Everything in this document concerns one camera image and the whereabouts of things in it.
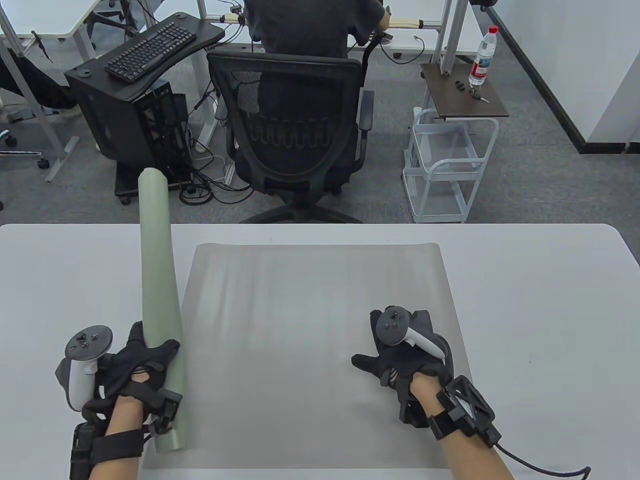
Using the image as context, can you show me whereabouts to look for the person's right hand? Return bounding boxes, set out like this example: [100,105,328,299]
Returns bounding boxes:
[351,309,448,397]

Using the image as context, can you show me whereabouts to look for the person's left hand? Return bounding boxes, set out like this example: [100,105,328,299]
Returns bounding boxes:
[94,321,181,402]

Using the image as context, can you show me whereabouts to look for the green desk mat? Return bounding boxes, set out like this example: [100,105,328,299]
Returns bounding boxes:
[137,167,193,452]

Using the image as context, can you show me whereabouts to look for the grey desk mat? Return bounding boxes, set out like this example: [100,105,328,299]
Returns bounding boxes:
[142,242,473,471]

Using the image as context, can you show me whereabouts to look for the person's right forearm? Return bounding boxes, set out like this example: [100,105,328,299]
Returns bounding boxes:
[412,380,516,480]

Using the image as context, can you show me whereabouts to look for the white desk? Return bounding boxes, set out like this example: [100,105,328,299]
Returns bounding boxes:
[0,0,103,41]
[200,0,483,57]

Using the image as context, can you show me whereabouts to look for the white and grey controller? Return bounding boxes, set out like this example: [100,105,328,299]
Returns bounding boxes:
[56,325,113,412]
[375,306,446,361]

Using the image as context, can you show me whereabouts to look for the black mesh office chair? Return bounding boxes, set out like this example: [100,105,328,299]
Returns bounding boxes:
[206,50,376,224]

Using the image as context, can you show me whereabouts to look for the grey chair base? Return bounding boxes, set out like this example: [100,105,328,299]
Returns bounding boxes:
[0,129,51,169]

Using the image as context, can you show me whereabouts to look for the black computer tower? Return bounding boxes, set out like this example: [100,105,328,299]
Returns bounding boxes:
[67,75,193,187]

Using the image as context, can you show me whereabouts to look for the brown side table top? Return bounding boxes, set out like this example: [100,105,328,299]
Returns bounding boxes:
[420,62,510,121]

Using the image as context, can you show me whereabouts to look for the clear water bottle red cap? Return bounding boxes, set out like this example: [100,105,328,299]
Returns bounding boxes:
[468,25,500,87]

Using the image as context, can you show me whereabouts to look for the black keyboard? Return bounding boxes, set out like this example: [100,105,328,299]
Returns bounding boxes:
[104,22,198,83]

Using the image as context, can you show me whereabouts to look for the beige padded bar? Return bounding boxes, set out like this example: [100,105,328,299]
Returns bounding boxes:
[220,14,426,31]

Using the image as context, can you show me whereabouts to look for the black computer cart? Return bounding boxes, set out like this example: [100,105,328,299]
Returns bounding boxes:
[65,12,227,206]

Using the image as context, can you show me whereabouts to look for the black chair base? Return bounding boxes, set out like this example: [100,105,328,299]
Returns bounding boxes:
[87,0,151,38]

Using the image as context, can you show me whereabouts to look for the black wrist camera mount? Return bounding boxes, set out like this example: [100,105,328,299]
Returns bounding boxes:
[400,376,502,446]
[70,387,184,480]

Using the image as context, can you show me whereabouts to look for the white wire trolley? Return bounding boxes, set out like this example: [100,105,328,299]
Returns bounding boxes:
[402,107,500,224]

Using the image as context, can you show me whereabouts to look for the bundle of black floor cables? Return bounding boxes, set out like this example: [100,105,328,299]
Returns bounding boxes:
[177,127,256,206]

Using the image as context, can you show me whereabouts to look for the grey metal frame leg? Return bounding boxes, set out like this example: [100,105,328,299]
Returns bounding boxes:
[0,5,81,183]
[432,0,468,76]

